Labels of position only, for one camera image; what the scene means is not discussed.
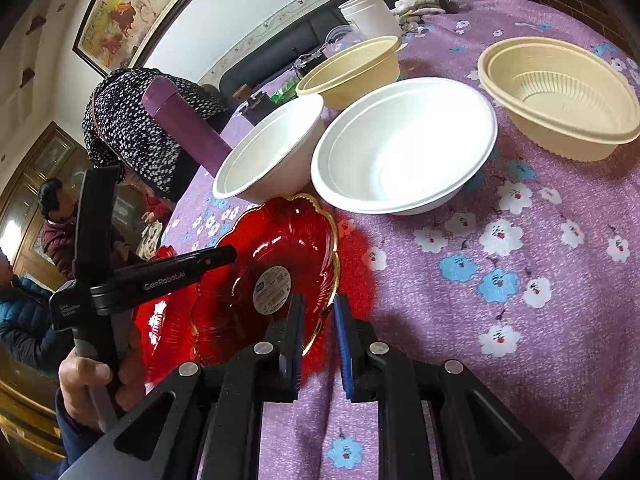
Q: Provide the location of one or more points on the white cloth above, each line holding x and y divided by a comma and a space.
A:
417, 5

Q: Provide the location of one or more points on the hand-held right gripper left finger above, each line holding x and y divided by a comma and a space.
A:
299, 340

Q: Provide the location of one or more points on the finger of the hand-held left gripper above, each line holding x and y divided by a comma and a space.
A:
215, 259

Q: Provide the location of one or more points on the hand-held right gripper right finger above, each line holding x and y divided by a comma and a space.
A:
342, 345

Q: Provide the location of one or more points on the wooden door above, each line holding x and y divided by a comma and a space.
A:
30, 170

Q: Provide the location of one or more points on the purple thermos bottle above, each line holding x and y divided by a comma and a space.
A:
185, 130

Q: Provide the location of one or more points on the large red glass plate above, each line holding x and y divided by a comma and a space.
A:
165, 330

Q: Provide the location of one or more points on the small white foam bowl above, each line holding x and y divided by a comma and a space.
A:
270, 160

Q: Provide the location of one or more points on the framed wall painting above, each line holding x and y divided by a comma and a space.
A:
130, 5

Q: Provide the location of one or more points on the person's left forearm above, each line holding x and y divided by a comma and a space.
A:
75, 440

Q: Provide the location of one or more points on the purple floral tablecloth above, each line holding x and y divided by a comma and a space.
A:
450, 335

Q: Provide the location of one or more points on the beige plastic bowl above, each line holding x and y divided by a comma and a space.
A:
560, 95
360, 80

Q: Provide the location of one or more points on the green packet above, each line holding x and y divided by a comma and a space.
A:
285, 92

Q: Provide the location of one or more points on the black leather sofa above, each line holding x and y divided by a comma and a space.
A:
310, 35

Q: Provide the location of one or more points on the person's left hand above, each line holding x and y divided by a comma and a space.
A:
80, 372

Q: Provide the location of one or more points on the cream plastic bowl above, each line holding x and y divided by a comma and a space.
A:
400, 160

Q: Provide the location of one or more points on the white plastic jar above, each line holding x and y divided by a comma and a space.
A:
372, 15

